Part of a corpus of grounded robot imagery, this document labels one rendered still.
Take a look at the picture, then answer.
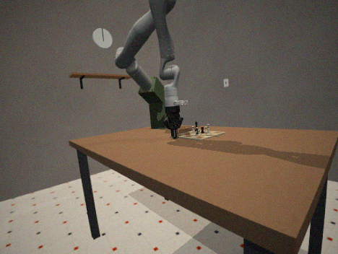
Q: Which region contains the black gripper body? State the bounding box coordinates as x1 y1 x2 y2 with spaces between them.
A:
165 106 180 123

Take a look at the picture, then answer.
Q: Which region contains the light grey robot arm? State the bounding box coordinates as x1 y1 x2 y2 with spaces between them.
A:
115 0 188 107

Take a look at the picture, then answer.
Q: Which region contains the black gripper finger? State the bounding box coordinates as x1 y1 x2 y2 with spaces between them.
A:
175 116 183 137
163 117 176 137

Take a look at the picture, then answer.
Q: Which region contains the chessboard with pieces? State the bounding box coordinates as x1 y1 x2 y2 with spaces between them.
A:
176 131 226 141

